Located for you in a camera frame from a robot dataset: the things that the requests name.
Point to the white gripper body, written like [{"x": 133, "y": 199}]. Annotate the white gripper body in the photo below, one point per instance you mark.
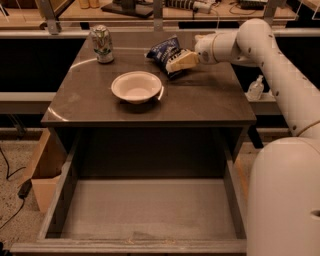
[{"x": 204, "y": 51}]

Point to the blue chip bag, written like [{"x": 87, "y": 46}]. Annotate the blue chip bag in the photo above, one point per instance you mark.
[{"x": 163, "y": 52}]

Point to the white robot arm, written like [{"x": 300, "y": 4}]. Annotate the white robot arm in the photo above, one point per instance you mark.
[{"x": 283, "y": 201}]

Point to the grey cabinet with top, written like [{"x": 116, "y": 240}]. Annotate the grey cabinet with top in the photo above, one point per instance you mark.
[{"x": 133, "y": 121}]

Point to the open grey top drawer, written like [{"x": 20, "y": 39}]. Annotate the open grey top drawer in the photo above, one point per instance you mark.
[{"x": 164, "y": 192}]

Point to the power strip on desk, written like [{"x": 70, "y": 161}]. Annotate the power strip on desk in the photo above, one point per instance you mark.
[{"x": 193, "y": 5}]

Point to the white bowl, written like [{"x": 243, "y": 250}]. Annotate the white bowl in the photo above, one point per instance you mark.
[{"x": 137, "y": 87}]

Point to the clear sanitizer bottle left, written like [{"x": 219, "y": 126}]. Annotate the clear sanitizer bottle left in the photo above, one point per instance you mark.
[{"x": 255, "y": 89}]

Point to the black monitor base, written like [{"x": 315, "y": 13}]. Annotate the black monitor base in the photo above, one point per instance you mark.
[{"x": 134, "y": 8}]

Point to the cardboard box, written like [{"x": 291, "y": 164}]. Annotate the cardboard box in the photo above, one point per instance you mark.
[{"x": 44, "y": 168}]

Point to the wooden back desk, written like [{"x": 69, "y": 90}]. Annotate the wooden back desk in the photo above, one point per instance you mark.
[{"x": 52, "y": 14}]

